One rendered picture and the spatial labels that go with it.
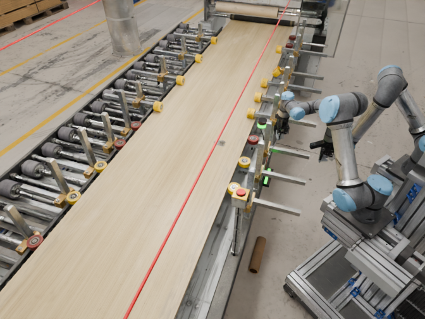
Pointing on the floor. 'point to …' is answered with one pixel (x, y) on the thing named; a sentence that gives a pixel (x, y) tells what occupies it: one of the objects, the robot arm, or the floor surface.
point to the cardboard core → (257, 255)
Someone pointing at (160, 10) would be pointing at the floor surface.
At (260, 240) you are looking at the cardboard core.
